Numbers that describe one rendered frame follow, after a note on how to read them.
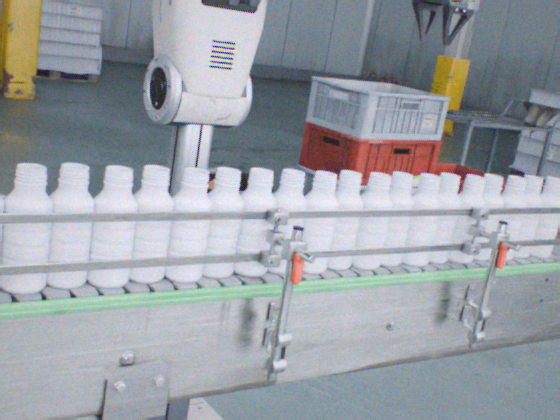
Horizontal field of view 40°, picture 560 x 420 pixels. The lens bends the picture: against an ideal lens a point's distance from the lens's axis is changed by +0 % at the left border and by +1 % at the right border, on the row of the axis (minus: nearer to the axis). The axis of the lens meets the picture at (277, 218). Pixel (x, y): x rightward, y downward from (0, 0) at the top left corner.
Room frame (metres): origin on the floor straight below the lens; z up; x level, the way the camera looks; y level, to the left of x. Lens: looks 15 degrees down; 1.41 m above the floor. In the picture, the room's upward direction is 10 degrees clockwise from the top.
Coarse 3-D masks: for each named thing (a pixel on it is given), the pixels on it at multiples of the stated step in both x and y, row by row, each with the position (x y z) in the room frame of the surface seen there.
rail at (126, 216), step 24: (0, 216) 0.90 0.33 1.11; (24, 216) 0.91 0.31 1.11; (48, 216) 0.93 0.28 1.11; (72, 216) 0.95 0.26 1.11; (96, 216) 0.97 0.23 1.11; (120, 216) 0.99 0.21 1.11; (144, 216) 1.01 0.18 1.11; (168, 216) 1.03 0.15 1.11; (192, 216) 1.05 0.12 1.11; (216, 216) 1.07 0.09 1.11; (240, 216) 1.10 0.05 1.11; (264, 216) 1.12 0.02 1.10; (288, 216) 1.15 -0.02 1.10; (312, 216) 1.18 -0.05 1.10; (336, 216) 1.21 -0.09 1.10; (360, 216) 1.24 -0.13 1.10; (384, 216) 1.27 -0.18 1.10; (528, 240) 1.50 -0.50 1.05; (552, 240) 1.55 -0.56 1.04; (24, 264) 0.92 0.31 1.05; (48, 264) 0.93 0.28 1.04; (72, 264) 0.95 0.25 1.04; (96, 264) 0.97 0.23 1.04; (120, 264) 0.99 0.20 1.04; (144, 264) 1.01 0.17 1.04; (168, 264) 1.04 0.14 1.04; (192, 264) 1.06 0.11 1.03
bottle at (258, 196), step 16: (256, 176) 1.15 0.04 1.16; (272, 176) 1.16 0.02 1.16; (256, 192) 1.15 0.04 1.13; (256, 208) 1.13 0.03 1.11; (240, 224) 1.14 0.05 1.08; (256, 224) 1.13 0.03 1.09; (240, 240) 1.14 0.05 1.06; (256, 240) 1.13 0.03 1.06; (240, 272) 1.13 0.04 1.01; (256, 272) 1.13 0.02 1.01
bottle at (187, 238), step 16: (192, 176) 1.07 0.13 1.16; (208, 176) 1.09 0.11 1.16; (192, 192) 1.07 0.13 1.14; (176, 208) 1.06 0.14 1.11; (192, 208) 1.06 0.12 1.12; (208, 208) 1.07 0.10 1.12; (176, 224) 1.06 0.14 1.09; (192, 224) 1.06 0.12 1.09; (208, 224) 1.08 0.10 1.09; (176, 240) 1.06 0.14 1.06; (192, 240) 1.06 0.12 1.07; (176, 272) 1.06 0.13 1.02; (192, 272) 1.06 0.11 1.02
